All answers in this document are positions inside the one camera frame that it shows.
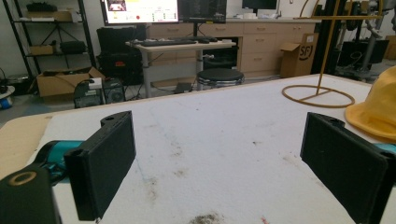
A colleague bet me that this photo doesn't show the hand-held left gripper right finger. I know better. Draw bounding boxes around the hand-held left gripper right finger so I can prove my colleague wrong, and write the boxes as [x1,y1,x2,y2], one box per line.
[300,111,396,224]

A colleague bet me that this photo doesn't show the stack of black cases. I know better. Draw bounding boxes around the stack of black cases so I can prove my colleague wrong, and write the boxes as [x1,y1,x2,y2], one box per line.
[95,26,148,86]

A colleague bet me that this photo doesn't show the white height-adjustable desk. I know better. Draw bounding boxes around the white height-adjustable desk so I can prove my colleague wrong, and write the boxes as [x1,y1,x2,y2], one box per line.
[125,39,237,99]

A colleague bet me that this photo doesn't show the grey equipment stand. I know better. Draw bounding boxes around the grey equipment stand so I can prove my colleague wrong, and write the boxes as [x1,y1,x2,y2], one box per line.
[358,0,396,73]

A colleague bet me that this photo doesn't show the small background monitor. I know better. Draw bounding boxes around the small background monitor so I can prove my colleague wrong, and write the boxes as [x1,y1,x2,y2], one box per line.
[241,0,278,10]

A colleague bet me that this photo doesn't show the dark computer monitor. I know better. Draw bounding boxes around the dark computer monitor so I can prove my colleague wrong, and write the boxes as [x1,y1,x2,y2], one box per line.
[177,0,228,24]

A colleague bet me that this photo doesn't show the black round stool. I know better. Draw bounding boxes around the black round stool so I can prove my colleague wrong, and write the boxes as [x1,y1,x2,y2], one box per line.
[196,67,246,91]

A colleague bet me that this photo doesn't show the bright computer monitor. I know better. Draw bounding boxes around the bright computer monitor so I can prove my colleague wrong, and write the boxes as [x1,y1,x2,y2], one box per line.
[100,0,180,26]

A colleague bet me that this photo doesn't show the wooden drawer cabinet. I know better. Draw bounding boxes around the wooden drawer cabinet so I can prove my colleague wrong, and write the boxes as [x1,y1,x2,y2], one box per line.
[146,18,322,89]

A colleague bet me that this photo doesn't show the upright printed cardboard box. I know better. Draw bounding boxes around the upright printed cardboard box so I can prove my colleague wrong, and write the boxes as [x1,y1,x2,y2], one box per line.
[278,33,319,79]

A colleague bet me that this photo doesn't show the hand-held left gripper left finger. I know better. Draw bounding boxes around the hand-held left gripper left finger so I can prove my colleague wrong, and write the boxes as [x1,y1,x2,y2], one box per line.
[64,110,137,222]

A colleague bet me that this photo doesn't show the small black computer case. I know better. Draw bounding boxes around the small black computer case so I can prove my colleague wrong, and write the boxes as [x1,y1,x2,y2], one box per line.
[102,78,127,105]

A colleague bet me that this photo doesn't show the white foam table mat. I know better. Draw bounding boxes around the white foam table mat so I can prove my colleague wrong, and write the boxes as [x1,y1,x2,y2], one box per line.
[27,74,396,224]

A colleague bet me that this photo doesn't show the yellow metal hat stand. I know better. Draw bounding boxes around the yellow metal hat stand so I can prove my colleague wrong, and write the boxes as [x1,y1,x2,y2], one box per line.
[281,0,385,109]

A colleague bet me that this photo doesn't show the black keyboard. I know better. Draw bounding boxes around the black keyboard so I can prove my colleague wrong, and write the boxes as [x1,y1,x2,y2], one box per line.
[139,39,198,48]

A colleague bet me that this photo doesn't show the black metal shelf rack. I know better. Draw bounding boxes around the black metal shelf rack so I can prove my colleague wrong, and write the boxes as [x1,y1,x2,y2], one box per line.
[2,0,97,79]

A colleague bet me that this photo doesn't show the yellow bucket hat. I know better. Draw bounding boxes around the yellow bucket hat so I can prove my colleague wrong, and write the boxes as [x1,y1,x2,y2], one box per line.
[345,65,396,144]

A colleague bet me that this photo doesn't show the open cardboard box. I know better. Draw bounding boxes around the open cardboard box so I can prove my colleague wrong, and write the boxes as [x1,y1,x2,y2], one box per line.
[35,65,106,98]

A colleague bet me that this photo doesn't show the black pillar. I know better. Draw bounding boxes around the black pillar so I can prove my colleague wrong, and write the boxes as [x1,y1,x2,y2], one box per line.
[310,0,347,76]

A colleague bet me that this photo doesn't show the dark computer tower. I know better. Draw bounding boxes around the dark computer tower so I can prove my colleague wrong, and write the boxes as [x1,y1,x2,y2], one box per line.
[73,78,105,109]

